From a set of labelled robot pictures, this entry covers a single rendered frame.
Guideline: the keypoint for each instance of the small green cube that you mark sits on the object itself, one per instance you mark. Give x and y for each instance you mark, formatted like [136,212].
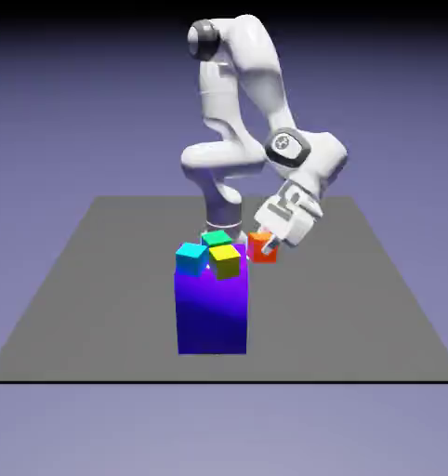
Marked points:
[217,238]

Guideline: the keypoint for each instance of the small yellow cube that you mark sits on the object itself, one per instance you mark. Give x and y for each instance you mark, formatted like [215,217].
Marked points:
[226,260]

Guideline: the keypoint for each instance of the large purple box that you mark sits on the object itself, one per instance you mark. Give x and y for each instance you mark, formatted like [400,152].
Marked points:
[211,312]

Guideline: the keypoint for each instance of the small cyan cube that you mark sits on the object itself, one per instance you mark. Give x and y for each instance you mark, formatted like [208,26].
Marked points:
[190,257]

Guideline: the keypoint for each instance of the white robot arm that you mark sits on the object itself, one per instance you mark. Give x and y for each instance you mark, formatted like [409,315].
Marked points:
[242,93]

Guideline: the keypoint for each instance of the small orange cube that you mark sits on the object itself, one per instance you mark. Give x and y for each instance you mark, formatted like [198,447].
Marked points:
[260,248]

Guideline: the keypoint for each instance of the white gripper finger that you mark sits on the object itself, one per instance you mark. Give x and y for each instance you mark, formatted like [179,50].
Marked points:
[271,245]

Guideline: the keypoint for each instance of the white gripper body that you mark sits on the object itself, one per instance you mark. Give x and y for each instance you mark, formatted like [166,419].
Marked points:
[288,223]

